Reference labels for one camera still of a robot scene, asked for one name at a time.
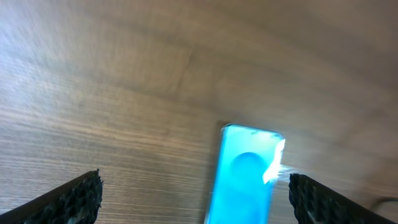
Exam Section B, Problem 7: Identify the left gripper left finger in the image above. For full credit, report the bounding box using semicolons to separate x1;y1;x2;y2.
1;170;103;224

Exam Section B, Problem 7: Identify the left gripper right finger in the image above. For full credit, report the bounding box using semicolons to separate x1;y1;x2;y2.
289;174;394;224

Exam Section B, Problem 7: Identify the turquoise screen smartphone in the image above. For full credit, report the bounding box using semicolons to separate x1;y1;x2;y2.
204;123;285;224

